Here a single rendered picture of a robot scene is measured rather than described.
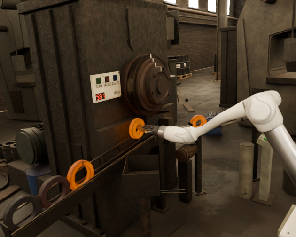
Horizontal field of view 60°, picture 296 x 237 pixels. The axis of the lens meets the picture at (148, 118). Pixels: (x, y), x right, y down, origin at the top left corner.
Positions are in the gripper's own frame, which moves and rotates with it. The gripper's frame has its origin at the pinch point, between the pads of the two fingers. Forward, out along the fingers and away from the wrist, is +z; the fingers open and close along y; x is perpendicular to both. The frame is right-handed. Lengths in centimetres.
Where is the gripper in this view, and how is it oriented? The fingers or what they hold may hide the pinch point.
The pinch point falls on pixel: (137, 126)
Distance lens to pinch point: 187.1
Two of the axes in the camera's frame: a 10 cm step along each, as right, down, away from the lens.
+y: 5.9, -2.4, 7.7
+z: -8.1, -1.5, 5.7
